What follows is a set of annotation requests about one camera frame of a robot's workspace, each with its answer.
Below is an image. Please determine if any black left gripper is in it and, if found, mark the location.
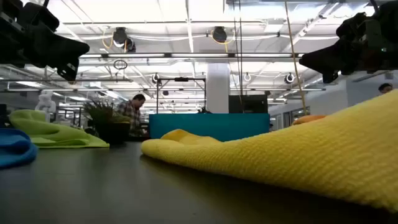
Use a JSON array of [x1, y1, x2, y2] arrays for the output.
[[0, 0, 91, 82]]

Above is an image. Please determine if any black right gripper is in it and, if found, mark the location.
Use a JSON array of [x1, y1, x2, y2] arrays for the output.
[[298, 0, 398, 85]]

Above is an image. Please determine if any orange microfiber towel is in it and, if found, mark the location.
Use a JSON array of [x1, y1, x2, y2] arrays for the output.
[[291, 114, 327, 126]]

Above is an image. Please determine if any blue microfiber towel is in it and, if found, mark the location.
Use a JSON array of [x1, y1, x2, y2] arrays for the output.
[[0, 128, 39, 170]]

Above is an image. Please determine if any yellow microfiber towel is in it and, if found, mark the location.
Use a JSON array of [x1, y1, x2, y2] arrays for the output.
[[140, 90, 398, 214]]

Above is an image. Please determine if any teal plastic bin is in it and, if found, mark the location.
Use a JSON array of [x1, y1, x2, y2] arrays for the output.
[[148, 113, 271, 142]]

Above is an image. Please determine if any green microfiber towel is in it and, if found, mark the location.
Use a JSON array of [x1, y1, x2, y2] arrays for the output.
[[8, 109, 110, 149]]

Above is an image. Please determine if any person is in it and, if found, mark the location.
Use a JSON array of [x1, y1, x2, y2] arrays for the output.
[[377, 82, 394, 95], [116, 93, 147, 138]]

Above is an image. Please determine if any small potted green plant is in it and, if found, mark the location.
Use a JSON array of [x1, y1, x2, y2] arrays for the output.
[[83, 100, 131, 146]]

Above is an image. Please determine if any black box cabinet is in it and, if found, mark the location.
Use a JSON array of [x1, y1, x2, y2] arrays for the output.
[[228, 94, 269, 114]]

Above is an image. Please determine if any white square pillar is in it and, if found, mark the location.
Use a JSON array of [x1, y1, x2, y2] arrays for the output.
[[206, 62, 231, 114]]

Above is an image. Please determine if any long ceiling light bar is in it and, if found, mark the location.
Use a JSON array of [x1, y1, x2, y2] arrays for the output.
[[79, 52, 304, 60]]

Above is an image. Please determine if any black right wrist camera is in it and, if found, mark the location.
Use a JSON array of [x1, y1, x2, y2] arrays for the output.
[[335, 12, 369, 43]]

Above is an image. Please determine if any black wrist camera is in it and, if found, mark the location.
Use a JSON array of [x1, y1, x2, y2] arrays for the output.
[[335, 12, 369, 43], [18, 2, 60, 32]]

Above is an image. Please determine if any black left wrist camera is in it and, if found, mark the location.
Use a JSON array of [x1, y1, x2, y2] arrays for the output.
[[18, 2, 60, 32]]

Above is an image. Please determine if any black ceiling cord reel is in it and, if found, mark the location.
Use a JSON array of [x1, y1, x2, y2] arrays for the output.
[[111, 27, 137, 53], [211, 26, 228, 44]]

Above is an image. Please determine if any thin black hanging cable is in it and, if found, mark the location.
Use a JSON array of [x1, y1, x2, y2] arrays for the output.
[[232, 0, 240, 77], [238, 0, 244, 96]]

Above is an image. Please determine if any black metal frame stand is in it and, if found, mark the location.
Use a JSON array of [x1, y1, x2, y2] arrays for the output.
[[155, 77, 207, 114]]

